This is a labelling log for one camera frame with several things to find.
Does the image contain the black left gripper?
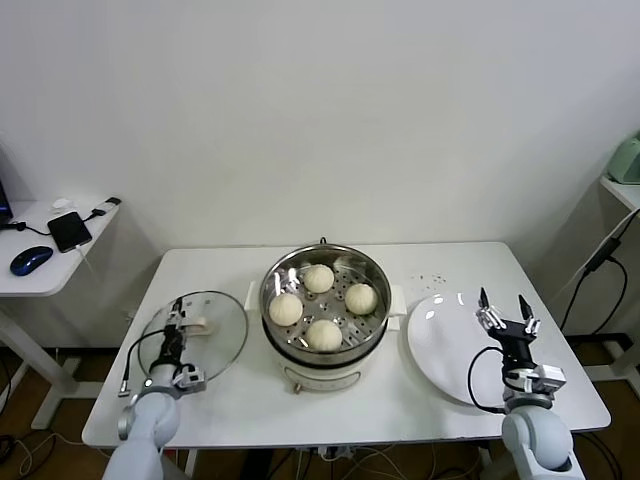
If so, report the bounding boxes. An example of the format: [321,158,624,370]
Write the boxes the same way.
[158,297,187,369]

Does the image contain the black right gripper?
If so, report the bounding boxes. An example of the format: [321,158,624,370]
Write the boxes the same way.
[474,286,542,372]

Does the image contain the glass pot lid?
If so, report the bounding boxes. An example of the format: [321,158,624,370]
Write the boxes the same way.
[137,290,250,389]

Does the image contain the white steamed baozi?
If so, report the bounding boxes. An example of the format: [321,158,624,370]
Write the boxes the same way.
[268,293,304,326]
[305,319,344,354]
[344,282,379,316]
[303,263,335,295]

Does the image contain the white round plate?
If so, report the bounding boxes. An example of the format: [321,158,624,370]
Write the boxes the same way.
[406,292,535,407]

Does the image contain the black smartphone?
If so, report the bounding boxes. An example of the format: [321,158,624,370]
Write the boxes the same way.
[47,211,94,255]

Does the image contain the white side desk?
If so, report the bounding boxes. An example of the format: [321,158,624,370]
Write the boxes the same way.
[0,199,124,431]

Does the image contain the blue computer mouse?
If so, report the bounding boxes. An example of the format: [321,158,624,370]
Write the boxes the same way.
[9,245,54,277]

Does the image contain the white electric cooker base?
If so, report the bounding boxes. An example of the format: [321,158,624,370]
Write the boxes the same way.
[244,281,407,396]

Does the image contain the white shelf table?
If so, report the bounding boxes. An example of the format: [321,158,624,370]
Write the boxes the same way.
[579,173,640,384]

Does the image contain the green appliance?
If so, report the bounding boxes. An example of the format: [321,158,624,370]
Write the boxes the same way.
[605,130,640,184]

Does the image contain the dark laptop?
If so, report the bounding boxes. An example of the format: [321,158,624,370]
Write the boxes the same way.
[0,147,15,226]

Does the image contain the white power strip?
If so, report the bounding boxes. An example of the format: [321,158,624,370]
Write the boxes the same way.
[319,444,359,461]

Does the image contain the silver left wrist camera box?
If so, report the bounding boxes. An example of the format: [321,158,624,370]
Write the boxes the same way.
[172,363,209,394]

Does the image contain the black power adapter cable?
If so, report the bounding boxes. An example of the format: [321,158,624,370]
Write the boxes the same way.
[558,207,640,335]

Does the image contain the white charging cable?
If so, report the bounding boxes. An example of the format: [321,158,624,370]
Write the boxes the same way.
[73,244,99,281]

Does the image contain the black dongle with cable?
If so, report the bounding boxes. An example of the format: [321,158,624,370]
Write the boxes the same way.
[0,197,123,237]

